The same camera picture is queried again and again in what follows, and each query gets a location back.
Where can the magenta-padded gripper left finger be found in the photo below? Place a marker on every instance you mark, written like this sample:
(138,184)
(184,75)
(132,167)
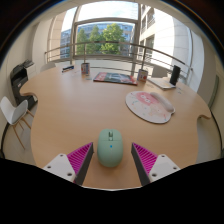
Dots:
(58,165)

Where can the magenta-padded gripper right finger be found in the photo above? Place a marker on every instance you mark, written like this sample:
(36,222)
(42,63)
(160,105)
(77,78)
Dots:
(163,165)

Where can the mint green computer mouse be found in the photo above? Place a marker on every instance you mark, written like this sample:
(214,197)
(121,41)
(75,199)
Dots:
(110,150)

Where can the round pink-printed white mouse pad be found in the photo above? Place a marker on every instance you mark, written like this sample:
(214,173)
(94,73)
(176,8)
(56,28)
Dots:
(143,106)

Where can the white chair with wooden legs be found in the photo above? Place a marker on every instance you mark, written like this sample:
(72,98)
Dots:
(13,111)

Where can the white open book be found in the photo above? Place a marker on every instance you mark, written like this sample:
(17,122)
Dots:
(160,83)

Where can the tall black speaker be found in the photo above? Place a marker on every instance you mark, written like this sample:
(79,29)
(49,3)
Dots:
(175,75)

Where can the black printer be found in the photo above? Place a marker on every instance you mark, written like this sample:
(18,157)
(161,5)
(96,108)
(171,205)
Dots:
(19,81)

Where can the blue and black stapler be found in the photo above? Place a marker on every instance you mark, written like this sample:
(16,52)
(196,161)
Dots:
(68,68)

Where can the colourful printed cup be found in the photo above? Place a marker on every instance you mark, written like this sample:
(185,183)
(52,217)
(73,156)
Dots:
(85,69)

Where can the red and dark magazine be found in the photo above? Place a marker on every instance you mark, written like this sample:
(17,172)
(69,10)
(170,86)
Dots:
(115,78)

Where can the metal balcony railing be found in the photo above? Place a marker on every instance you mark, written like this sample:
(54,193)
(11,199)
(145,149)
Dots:
(113,43)

